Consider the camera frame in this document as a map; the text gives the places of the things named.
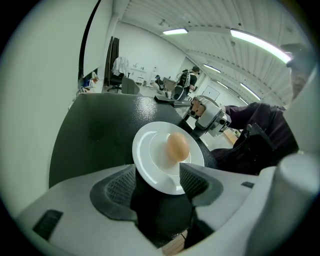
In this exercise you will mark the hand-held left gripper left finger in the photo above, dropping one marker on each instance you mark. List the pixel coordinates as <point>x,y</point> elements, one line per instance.
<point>82,225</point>

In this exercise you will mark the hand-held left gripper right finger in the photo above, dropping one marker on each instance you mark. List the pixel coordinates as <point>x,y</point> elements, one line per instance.
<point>232,195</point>

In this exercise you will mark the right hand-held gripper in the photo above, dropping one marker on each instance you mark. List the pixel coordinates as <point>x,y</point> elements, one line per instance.
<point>212,117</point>

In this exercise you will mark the brown egg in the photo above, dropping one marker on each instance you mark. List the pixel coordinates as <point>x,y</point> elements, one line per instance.
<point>177,147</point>

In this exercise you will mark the white plate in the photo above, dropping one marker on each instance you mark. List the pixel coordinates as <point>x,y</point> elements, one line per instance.
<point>150,150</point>

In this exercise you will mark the black mini fridge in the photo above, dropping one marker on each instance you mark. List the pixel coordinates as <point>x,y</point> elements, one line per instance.
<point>105,125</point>

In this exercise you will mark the person's right forearm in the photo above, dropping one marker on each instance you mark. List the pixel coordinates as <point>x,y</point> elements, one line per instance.
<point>250,115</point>

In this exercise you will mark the person's right hand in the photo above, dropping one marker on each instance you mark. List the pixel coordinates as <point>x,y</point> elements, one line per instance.
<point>197,107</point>

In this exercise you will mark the brown cabinet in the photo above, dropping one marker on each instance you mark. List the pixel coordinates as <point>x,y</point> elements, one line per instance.
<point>171,83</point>

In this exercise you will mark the person's torso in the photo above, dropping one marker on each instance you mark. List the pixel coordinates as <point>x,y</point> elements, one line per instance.
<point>237,155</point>

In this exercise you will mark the ceiling strip light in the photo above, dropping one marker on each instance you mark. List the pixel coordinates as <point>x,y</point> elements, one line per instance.
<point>175,31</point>
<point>250,91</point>
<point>222,84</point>
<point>260,43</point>
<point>212,68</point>

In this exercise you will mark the white cabinet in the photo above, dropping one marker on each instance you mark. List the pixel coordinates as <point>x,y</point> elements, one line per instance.
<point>138,77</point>

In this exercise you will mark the blue-grey chair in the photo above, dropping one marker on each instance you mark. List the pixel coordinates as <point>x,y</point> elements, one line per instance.
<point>128,86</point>

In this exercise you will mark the black chest-mounted screen device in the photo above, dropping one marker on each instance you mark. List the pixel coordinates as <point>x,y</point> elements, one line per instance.
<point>260,140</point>

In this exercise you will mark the black office chair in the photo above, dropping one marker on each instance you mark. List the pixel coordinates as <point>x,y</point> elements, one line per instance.
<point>116,82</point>

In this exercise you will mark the white coat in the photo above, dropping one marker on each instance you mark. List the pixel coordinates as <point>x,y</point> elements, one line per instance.
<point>121,65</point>

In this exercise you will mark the narrow pale roller blind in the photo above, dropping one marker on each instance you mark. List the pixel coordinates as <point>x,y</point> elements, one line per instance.
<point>98,45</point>

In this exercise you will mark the person's head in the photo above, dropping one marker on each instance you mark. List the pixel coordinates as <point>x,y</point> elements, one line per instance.
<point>297,77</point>

